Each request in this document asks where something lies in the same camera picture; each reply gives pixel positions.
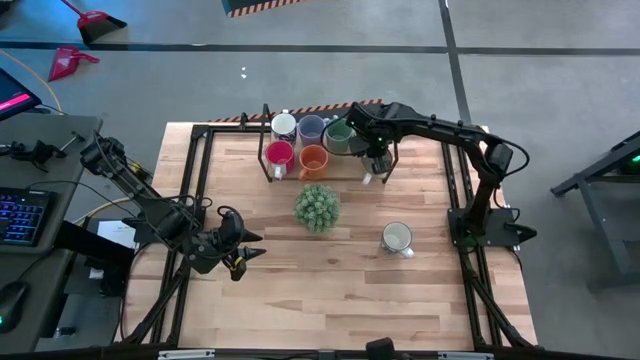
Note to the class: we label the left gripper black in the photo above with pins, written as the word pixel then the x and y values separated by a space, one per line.
pixel 232 240

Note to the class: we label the monitor with pink screen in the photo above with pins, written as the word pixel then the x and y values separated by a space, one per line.
pixel 12 95

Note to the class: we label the orange faceted mug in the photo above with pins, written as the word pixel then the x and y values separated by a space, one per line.
pixel 313 160

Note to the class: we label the white mug blue leaf pattern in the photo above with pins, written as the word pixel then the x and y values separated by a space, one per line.
pixel 283 125

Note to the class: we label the black clamp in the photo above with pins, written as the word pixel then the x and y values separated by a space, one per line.
pixel 37 150

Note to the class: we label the artificial succulent in patterned pot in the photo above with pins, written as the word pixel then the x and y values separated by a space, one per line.
pixel 317 207

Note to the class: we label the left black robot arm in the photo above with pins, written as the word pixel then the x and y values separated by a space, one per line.
pixel 165 220

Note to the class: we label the lavender mug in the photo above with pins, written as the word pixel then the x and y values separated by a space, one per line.
pixel 311 131

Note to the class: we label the black metal stand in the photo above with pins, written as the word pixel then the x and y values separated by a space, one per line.
pixel 595 200

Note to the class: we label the white paper sheet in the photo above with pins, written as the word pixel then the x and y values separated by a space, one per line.
pixel 117 234

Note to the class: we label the light grey mug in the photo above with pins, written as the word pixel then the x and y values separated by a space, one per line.
pixel 396 236

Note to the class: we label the silver metal bracket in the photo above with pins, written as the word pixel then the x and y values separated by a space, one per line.
pixel 185 354
pixel 465 356

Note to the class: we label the sage green mug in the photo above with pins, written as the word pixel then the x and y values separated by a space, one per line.
pixel 339 137

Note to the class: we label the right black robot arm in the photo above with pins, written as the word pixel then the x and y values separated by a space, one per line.
pixel 450 131

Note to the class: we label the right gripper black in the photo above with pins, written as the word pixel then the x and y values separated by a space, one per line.
pixel 375 132

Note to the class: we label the red dustpan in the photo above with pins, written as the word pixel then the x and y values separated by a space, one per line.
pixel 65 61

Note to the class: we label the grey desk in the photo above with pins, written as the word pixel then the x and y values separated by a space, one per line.
pixel 45 270

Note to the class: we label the red hand brush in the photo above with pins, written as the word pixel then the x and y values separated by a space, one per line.
pixel 97 22

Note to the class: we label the black computer mouse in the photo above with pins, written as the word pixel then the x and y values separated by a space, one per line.
pixel 10 305

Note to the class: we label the black aluminium rig frame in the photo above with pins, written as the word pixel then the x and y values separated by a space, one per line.
pixel 197 165

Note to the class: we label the backlit keyboard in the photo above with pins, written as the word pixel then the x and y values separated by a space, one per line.
pixel 22 215

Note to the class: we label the black rounded object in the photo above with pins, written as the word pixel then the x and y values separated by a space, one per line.
pixel 380 349

